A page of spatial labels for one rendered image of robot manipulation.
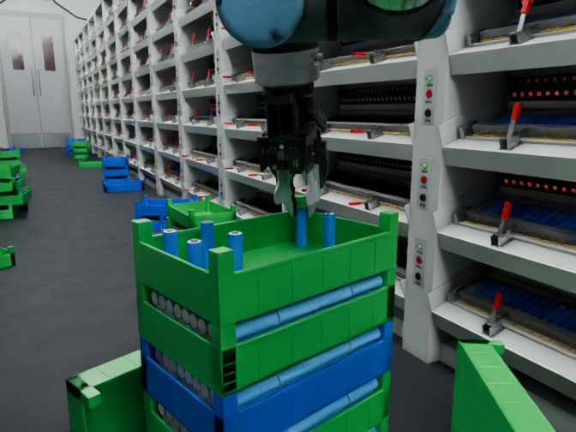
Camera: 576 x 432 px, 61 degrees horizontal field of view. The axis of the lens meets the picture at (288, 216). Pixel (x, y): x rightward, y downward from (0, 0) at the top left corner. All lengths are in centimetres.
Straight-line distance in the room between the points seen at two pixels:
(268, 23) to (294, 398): 43
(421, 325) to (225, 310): 84
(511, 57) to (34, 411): 120
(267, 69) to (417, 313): 82
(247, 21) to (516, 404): 64
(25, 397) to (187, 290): 78
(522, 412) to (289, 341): 37
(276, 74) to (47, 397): 90
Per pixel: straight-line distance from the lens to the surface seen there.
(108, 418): 96
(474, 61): 112
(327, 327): 62
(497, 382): 87
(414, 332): 132
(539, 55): 103
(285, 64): 65
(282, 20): 51
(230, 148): 238
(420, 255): 124
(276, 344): 57
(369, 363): 72
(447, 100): 116
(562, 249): 105
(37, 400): 126
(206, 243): 67
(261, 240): 77
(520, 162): 104
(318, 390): 66
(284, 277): 55
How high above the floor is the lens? 62
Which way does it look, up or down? 12 degrees down
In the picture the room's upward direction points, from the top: straight up
